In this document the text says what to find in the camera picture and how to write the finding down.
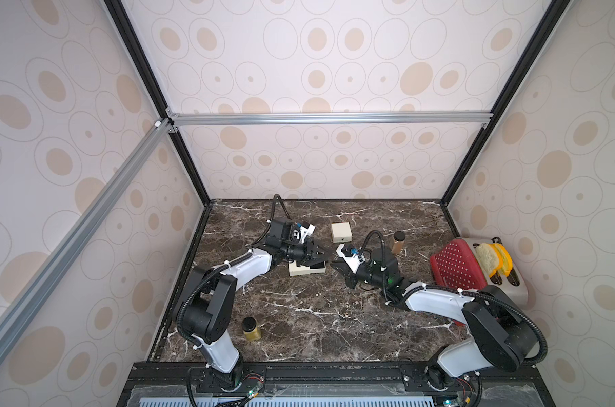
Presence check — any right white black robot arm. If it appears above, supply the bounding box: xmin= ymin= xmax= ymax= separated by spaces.
xmin=332 ymin=243 xmax=548 ymax=392

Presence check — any red perforated rack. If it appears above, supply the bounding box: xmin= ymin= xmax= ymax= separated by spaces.
xmin=430 ymin=238 xmax=487 ymax=289

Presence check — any silver toaster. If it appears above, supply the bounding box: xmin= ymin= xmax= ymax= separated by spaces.
xmin=462 ymin=237 xmax=529 ymax=307

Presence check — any yellow bread slice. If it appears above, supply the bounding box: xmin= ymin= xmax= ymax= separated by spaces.
xmin=492 ymin=243 xmax=514 ymax=276

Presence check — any left diagonal aluminium bar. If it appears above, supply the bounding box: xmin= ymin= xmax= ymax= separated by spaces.
xmin=0 ymin=118 xmax=172 ymax=366

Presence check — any horizontal aluminium frame bar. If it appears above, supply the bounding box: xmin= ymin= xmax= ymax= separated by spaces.
xmin=171 ymin=110 xmax=493 ymax=127

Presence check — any cream drawer jewelry box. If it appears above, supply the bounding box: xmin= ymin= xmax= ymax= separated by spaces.
xmin=289 ymin=262 xmax=326 ymax=276

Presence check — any pale bread slice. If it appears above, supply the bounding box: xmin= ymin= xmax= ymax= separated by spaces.
xmin=475 ymin=244 xmax=503 ymax=278

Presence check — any brown spice bottle black cap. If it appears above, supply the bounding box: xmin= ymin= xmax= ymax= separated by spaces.
xmin=392 ymin=231 xmax=406 ymax=255

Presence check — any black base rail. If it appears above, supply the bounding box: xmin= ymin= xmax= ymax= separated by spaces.
xmin=118 ymin=361 xmax=554 ymax=406

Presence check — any yellow jar black lid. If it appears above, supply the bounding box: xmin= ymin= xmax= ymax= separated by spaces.
xmin=241 ymin=316 xmax=262 ymax=342

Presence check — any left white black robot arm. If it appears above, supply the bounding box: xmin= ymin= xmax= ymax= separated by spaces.
xmin=176 ymin=194 xmax=329 ymax=388

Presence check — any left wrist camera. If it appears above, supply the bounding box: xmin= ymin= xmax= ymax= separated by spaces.
xmin=290 ymin=223 xmax=315 ymax=244

